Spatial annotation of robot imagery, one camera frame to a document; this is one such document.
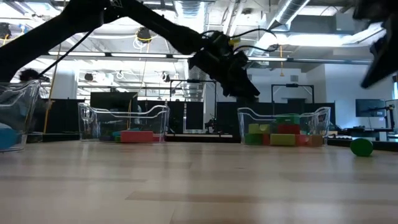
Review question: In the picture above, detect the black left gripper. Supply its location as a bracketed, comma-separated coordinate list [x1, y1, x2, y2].
[188, 30, 261, 98]

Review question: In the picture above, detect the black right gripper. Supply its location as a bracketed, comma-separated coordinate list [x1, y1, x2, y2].
[353, 0, 398, 90]

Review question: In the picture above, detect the light green wooden block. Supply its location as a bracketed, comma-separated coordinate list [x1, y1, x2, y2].
[248, 123, 271, 135]

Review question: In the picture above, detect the red wooden plank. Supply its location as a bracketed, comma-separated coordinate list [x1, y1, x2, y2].
[120, 130, 155, 144]

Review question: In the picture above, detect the blue wooden cylinder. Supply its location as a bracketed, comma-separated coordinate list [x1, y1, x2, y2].
[0, 128, 19, 151]

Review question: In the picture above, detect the clear plastic bin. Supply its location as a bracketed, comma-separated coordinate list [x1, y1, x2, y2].
[0, 80, 42, 153]
[77, 102, 171, 143]
[237, 106, 331, 147]

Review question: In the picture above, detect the black monitor stand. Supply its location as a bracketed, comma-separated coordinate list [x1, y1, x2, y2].
[385, 104, 396, 129]

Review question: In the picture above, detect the small background robot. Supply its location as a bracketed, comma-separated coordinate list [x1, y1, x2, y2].
[204, 117, 219, 134]

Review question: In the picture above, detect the background desk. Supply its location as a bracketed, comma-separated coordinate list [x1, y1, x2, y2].
[345, 126, 394, 141]

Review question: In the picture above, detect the green wooden cylinder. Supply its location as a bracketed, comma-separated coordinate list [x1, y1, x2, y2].
[349, 138, 374, 157]

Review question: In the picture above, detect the long ceiling light bar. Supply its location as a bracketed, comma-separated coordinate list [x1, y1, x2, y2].
[46, 49, 374, 67]

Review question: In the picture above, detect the black display panel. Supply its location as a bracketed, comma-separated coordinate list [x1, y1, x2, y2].
[90, 91, 139, 111]

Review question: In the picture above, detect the person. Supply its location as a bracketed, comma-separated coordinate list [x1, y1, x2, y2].
[17, 68, 53, 133]

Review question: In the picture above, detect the black ceiling box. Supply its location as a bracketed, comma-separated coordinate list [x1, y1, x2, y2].
[0, 22, 12, 40]

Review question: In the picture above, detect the black partition wall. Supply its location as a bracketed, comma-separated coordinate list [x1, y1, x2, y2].
[216, 96, 336, 138]
[136, 100, 205, 134]

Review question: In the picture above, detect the dark wall screen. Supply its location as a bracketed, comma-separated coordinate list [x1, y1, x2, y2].
[355, 98, 386, 118]

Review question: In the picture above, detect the black gantry frame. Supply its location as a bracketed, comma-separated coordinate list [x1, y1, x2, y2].
[271, 83, 315, 104]
[169, 79, 218, 133]

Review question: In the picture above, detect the yellow hanging cord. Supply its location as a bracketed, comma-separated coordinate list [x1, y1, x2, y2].
[279, 45, 285, 77]

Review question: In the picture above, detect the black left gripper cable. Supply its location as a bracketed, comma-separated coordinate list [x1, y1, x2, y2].
[200, 27, 280, 54]

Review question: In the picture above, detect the slanted silver air duct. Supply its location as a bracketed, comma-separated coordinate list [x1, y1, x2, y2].
[248, 0, 312, 57]

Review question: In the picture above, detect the round silver air duct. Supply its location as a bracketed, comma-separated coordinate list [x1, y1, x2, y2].
[173, 0, 208, 32]

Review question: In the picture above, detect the black ceiling cable reel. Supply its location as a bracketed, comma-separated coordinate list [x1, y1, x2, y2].
[136, 27, 152, 44]

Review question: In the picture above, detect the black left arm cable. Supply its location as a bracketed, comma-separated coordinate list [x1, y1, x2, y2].
[39, 29, 96, 77]

